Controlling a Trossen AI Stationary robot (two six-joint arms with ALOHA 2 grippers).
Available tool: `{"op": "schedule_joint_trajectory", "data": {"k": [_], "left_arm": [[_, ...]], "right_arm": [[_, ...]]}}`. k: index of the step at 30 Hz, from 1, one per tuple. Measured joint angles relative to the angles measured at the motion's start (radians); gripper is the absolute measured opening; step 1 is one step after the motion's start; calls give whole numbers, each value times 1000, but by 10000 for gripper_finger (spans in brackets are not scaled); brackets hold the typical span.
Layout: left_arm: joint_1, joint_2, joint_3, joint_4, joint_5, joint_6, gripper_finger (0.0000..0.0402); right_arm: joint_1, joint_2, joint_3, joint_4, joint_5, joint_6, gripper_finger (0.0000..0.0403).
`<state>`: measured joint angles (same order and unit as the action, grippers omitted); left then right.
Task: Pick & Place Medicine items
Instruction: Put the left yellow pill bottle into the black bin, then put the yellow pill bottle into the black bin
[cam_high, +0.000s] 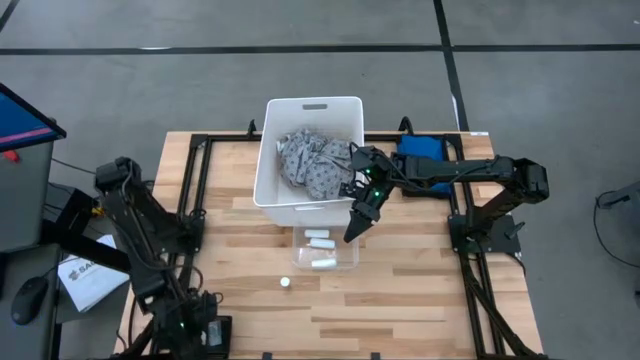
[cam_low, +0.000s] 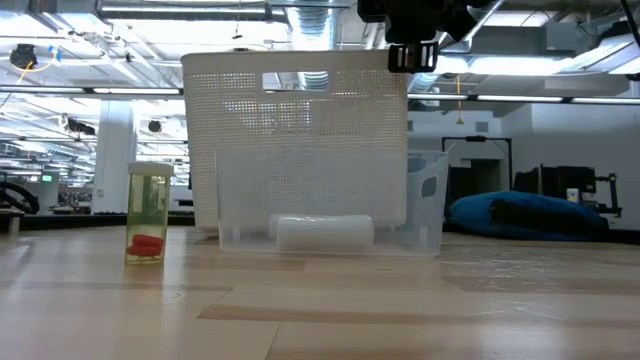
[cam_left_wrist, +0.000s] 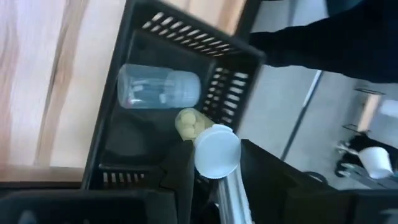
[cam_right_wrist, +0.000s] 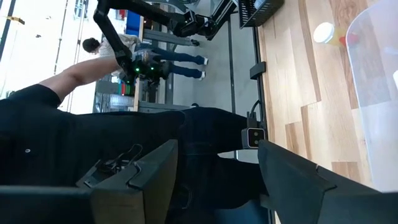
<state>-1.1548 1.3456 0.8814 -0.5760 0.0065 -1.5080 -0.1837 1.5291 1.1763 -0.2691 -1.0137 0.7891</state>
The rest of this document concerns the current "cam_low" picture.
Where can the blue bean bag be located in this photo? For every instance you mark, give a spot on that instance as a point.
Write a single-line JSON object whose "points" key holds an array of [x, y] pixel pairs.
{"points": [[530, 215]]}

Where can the black monitors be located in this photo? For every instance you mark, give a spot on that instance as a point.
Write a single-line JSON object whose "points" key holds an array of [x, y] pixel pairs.
{"points": [[560, 182]]}

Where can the white perforated plastic basket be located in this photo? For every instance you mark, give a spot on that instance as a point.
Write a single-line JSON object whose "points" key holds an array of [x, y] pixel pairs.
{"points": [[225, 125]]}

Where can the white plastic pill bottle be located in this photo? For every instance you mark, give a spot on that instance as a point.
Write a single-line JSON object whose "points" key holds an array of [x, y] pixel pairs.
{"points": [[325, 233], [272, 226]]}

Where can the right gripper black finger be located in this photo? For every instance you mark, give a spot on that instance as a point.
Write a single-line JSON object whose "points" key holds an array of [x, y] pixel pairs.
{"points": [[407, 57], [432, 55]]}

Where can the yellow translucent pill bottle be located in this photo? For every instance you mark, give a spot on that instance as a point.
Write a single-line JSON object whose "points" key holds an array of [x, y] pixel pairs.
{"points": [[147, 200]]}

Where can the black equipment stand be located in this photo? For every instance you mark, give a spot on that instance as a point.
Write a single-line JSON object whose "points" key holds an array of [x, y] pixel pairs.
{"points": [[611, 195]]}

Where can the small white cup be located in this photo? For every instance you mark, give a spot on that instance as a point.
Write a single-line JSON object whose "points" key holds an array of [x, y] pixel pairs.
{"points": [[572, 195]]}

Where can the clear plastic bin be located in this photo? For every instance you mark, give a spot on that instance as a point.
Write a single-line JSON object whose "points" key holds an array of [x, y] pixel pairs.
{"points": [[430, 225]]}

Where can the black rectangular frame rig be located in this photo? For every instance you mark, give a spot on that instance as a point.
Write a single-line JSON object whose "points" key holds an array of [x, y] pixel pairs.
{"points": [[477, 140]]}

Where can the corrugated silver ventilation duct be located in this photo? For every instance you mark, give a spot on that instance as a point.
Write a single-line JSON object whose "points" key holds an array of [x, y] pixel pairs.
{"points": [[312, 27]]}

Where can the ceiling light strip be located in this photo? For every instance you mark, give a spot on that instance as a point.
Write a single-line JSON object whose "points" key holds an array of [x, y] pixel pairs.
{"points": [[135, 91], [605, 100], [520, 98]]}

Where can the black ceiling camera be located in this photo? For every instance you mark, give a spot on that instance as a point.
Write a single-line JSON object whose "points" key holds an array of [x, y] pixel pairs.
{"points": [[23, 56]]}

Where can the white building column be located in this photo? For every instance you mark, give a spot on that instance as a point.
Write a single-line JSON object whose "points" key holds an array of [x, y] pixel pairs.
{"points": [[114, 160]]}

